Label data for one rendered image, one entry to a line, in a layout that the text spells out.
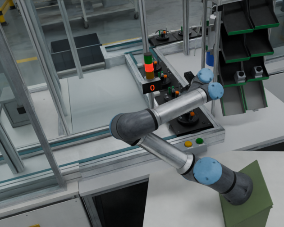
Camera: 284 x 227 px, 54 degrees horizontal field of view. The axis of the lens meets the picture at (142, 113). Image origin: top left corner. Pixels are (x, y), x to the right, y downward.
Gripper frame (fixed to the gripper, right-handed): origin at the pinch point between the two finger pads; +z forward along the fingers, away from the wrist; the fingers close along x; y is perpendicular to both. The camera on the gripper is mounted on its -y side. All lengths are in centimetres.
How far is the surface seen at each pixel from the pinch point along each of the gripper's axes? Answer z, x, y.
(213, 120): 11.3, 14.6, 19.4
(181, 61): 88, 35, -51
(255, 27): -32, 35, -17
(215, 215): -19, -12, 68
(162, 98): 33.4, -7.1, -7.3
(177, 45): 96, 39, -71
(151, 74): -3.2, -18.8, -14.5
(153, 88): 3.5, -18.5, -8.3
